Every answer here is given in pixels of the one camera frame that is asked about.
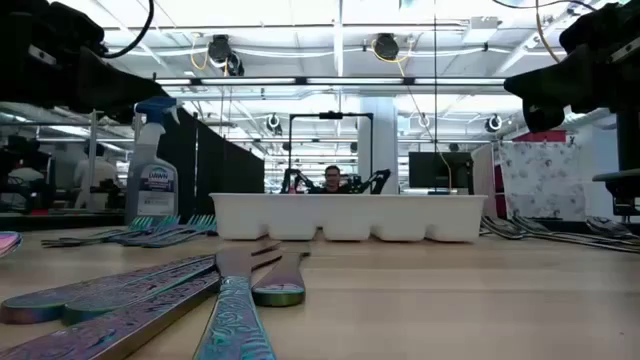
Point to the grey laptop desk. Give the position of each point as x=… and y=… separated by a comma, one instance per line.
x=620, y=176

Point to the black partition curtain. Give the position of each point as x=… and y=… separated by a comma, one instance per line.
x=220, y=175

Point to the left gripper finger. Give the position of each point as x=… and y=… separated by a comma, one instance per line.
x=115, y=92

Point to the dark metal spoon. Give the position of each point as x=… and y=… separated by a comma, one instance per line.
x=532, y=222
x=512, y=226
x=607, y=227
x=491, y=227

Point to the background black robot arm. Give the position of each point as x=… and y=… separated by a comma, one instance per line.
x=295, y=182
x=372, y=182

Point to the black ceiling light rail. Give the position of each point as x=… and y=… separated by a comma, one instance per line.
x=409, y=80

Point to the black background monitor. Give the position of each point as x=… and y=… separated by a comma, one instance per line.
x=435, y=170

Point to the iridescent spoon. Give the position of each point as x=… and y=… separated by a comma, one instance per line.
x=10, y=245

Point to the blue-capped spray bottle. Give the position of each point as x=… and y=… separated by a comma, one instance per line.
x=150, y=190

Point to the white cutlery tray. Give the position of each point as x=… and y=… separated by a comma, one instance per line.
x=350, y=215

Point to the thin black pole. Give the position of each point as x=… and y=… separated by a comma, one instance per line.
x=435, y=100

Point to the person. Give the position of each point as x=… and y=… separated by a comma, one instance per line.
x=97, y=172
x=332, y=177

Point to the white pillar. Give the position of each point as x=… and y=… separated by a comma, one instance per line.
x=385, y=150

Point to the pale hanging cloth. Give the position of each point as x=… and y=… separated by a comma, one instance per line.
x=482, y=175

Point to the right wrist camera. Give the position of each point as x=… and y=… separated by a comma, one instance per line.
x=542, y=117

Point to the red storage bin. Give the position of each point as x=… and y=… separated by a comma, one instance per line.
x=540, y=136

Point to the silver ventilation duct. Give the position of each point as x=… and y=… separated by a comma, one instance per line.
x=590, y=120

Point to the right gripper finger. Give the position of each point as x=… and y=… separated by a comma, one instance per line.
x=555, y=80

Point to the background black camera frame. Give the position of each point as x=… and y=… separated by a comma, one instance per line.
x=330, y=115

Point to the floral patterned cloth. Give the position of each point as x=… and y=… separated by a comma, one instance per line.
x=542, y=180

